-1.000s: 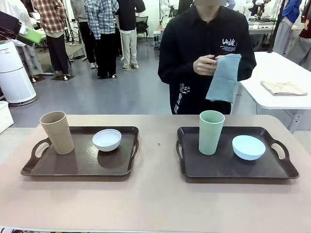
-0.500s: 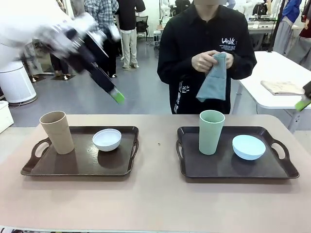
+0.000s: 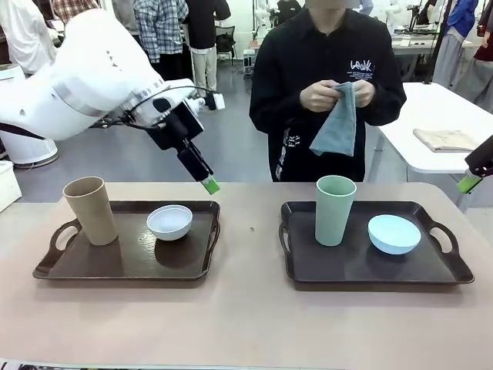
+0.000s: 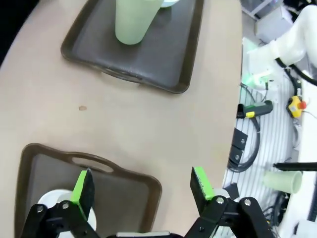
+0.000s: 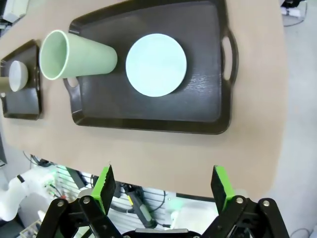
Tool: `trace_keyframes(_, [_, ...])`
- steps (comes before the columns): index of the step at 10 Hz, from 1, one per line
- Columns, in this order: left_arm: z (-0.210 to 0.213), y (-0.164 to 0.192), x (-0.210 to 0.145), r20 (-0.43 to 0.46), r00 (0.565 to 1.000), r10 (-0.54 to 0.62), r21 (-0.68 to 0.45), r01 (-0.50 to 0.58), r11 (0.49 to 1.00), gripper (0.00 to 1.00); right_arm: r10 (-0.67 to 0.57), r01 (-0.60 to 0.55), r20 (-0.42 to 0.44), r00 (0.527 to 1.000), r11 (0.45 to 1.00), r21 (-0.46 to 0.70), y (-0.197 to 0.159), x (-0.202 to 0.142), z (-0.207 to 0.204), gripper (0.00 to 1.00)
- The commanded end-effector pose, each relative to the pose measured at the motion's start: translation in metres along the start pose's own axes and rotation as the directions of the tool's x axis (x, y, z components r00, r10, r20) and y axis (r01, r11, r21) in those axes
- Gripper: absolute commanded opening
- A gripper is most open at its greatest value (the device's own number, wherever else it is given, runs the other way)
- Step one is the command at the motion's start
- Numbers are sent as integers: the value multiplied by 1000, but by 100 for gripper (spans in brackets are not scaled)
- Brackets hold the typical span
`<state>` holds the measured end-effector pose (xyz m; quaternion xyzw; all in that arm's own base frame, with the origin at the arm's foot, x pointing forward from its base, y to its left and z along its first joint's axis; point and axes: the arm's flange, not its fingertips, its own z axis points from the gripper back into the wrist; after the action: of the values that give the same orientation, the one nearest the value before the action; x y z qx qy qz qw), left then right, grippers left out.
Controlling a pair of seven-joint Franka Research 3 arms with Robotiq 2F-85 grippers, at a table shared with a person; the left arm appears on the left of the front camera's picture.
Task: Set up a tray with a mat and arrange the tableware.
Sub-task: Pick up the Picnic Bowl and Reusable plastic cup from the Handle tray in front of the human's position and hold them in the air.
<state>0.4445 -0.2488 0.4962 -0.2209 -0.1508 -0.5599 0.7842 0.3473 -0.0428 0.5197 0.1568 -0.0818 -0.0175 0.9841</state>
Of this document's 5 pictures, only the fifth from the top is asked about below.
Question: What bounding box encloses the brown plastic cup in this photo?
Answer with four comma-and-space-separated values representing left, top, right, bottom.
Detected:
0, 76, 10, 93

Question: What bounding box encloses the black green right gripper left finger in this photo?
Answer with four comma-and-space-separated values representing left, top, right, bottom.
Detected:
41, 164, 124, 238

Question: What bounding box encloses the grey white box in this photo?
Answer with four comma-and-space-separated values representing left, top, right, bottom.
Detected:
0, 0, 28, 20

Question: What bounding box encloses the thin black cable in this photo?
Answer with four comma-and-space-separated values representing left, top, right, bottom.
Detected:
282, 0, 308, 27

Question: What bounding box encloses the light green plastic cup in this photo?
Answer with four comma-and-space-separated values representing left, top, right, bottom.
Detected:
39, 29, 118, 80

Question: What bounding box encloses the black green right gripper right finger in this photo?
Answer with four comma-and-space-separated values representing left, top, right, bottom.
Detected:
200, 165, 290, 238

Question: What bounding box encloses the light blue bowl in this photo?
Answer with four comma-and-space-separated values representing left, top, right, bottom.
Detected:
125, 33, 188, 97

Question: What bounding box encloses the white round bowl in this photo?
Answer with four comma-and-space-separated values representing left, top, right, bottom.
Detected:
8, 60, 29, 92

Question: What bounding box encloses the black handheld device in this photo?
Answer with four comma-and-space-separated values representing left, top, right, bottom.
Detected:
123, 184, 157, 229

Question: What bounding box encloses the dark brown serving tray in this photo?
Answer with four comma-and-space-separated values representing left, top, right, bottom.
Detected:
0, 39, 43, 121
64, 0, 240, 136

